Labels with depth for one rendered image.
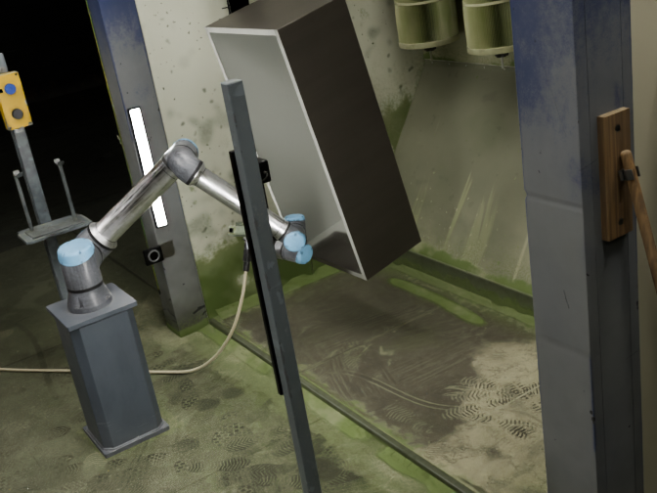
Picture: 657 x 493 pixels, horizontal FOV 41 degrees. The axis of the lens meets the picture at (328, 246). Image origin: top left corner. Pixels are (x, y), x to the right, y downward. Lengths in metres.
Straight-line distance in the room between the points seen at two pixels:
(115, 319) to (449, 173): 2.09
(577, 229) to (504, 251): 2.44
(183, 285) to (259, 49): 1.37
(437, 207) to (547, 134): 2.91
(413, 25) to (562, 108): 2.89
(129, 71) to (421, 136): 1.75
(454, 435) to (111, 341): 1.46
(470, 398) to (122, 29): 2.37
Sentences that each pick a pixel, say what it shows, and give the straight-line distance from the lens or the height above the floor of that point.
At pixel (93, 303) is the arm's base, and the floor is 0.67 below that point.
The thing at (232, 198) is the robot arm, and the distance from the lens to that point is 3.60.
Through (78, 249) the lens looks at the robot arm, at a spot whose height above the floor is 0.91.
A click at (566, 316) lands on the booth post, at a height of 1.06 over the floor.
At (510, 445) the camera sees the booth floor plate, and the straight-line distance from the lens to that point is 3.50.
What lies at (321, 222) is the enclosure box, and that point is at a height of 0.55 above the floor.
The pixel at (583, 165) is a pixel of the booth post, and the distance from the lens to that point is 2.00.
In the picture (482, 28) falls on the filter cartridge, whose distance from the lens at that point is 4.38.
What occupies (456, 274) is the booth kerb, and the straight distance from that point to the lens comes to 4.70.
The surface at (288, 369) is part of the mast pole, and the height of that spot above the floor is 0.72.
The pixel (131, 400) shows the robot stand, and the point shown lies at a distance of 3.94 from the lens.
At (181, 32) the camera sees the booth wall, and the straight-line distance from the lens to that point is 4.55.
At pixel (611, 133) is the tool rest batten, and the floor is 1.50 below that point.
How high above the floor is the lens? 2.07
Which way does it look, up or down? 21 degrees down
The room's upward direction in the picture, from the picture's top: 10 degrees counter-clockwise
